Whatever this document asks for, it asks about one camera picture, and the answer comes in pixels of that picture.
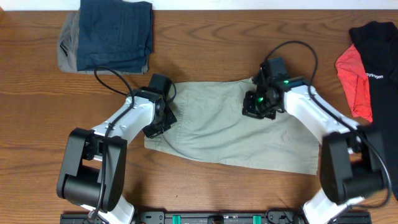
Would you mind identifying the khaki shorts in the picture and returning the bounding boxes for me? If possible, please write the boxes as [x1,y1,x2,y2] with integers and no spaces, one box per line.
[144,78,319,175]

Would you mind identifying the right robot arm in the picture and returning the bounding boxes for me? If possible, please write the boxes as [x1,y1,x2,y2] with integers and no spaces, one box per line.
[243,77,391,223]

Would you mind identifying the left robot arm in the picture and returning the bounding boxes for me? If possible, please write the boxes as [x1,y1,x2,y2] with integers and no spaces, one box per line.
[57,88,176,223]

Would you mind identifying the red garment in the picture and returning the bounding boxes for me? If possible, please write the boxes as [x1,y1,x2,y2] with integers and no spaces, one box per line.
[335,44,373,123]

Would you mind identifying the folded dark blue jeans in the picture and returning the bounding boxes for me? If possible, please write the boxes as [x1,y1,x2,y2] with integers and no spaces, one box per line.
[76,0,154,74]

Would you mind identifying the folded grey trousers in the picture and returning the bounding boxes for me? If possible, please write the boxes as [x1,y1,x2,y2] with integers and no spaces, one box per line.
[57,11,149,75]

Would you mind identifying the black t-shirt with print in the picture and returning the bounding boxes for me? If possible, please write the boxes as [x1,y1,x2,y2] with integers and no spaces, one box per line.
[349,21,397,197]

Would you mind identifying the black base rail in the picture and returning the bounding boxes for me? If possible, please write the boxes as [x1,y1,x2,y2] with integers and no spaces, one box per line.
[60,210,372,224]

